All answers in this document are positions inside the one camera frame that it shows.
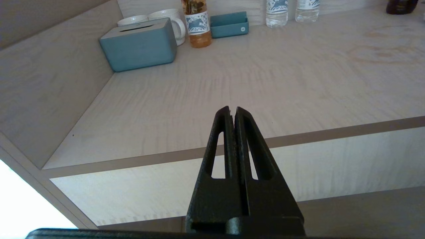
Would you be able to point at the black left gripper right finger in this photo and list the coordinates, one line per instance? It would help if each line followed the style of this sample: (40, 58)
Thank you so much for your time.
(269, 199)

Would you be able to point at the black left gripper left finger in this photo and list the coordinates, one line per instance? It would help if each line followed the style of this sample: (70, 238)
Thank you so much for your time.
(215, 199)

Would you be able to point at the blue-grey tissue box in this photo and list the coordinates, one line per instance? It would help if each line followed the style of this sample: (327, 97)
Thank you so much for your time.
(142, 46)

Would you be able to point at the amber tea bottle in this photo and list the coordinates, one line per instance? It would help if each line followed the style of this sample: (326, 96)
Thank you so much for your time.
(198, 30)

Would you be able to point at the small teal tray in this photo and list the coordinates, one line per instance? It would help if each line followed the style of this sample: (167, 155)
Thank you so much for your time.
(229, 28)

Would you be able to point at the white ceramic mug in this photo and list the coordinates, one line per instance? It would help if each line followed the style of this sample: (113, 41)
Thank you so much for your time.
(132, 20)
(177, 31)

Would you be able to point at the clear water bottle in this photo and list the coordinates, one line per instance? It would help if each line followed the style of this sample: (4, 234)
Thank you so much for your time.
(276, 13)
(307, 11)

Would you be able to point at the dark drink bottle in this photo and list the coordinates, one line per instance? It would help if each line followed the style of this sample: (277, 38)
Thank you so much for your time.
(401, 6)

